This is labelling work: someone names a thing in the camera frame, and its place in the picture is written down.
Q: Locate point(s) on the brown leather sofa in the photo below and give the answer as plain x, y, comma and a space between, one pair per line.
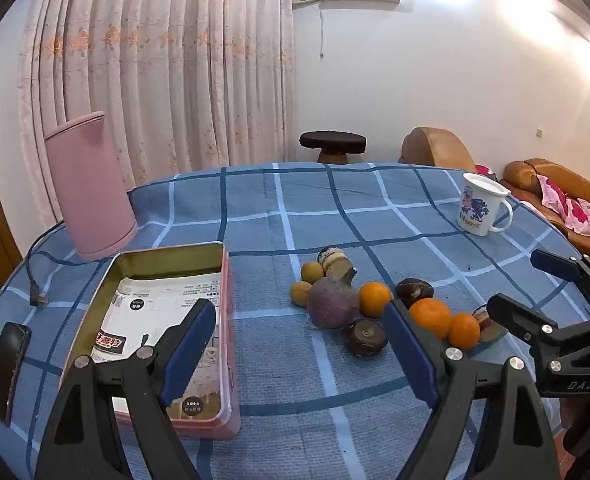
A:
525, 172

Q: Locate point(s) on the blue checked tablecloth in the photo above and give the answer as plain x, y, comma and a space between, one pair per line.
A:
285, 200

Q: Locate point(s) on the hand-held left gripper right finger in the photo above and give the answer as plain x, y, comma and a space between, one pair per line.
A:
410, 350

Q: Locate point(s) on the pink floral curtain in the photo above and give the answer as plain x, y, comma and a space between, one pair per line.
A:
175, 60

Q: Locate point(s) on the white printed mug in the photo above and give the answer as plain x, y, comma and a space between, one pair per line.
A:
477, 207

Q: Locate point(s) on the black phone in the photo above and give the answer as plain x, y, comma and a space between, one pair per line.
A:
7, 370

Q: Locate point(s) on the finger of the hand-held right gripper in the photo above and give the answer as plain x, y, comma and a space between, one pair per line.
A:
552, 262
517, 315

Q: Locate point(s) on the pink tin box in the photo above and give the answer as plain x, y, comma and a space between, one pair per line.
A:
230, 360

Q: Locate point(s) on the striped round cake piece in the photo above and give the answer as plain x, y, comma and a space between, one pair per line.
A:
336, 262

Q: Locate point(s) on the brown leather armchair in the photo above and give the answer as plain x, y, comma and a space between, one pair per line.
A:
437, 147

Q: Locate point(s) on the pink floral cushion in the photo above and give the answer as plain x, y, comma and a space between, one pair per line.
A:
572, 207

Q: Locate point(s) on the brown longan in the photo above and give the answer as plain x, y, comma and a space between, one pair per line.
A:
300, 293
312, 271

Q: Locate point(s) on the layered cake slice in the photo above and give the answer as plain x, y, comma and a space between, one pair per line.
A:
486, 325

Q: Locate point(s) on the dark round stool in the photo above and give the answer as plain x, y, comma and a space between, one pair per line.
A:
331, 141

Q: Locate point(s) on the purple passion fruit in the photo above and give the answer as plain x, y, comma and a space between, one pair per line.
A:
332, 302

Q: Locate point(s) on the pink electric kettle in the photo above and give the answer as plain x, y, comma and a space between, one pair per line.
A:
90, 190

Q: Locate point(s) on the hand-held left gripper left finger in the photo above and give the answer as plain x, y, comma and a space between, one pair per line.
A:
190, 350

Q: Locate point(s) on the orange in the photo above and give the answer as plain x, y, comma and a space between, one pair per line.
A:
464, 330
430, 316
374, 299

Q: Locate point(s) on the printed paper sheet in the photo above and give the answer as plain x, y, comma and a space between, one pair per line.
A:
140, 305

